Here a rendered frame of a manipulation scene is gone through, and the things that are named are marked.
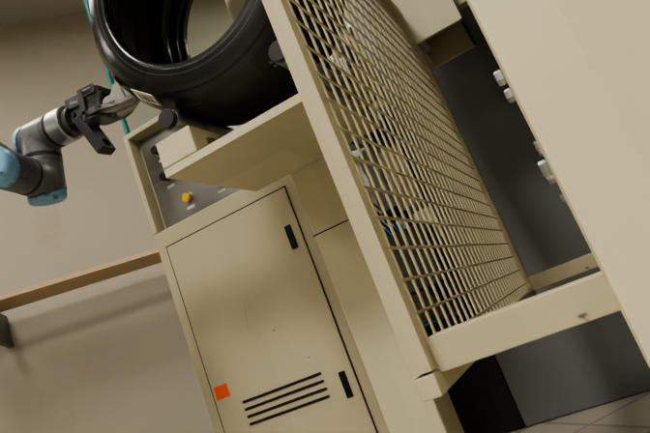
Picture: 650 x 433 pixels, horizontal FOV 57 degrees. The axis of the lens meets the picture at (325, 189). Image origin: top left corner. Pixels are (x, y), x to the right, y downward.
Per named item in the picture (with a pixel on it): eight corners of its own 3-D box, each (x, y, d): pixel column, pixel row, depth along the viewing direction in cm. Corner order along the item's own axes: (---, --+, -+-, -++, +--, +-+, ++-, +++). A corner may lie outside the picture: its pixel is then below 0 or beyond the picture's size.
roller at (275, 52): (335, 90, 145) (350, 79, 143) (343, 104, 143) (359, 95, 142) (263, 47, 113) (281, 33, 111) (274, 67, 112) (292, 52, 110)
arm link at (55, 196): (12, 204, 140) (6, 156, 143) (44, 212, 151) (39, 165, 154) (46, 193, 139) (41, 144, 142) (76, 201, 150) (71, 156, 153)
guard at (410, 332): (529, 299, 127) (403, 26, 144) (537, 296, 127) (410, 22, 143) (421, 403, 46) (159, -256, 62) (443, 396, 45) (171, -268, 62)
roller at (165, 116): (243, 142, 154) (256, 131, 153) (251, 156, 153) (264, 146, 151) (153, 116, 122) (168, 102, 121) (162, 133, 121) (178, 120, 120)
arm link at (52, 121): (46, 142, 143) (77, 148, 152) (61, 135, 141) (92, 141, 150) (41, 107, 144) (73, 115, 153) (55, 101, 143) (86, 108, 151)
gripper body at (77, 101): (93, 80, 139) (56, 99, 144) (100, 115, 137) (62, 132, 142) (117, 88, 146) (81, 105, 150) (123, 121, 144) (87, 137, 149)
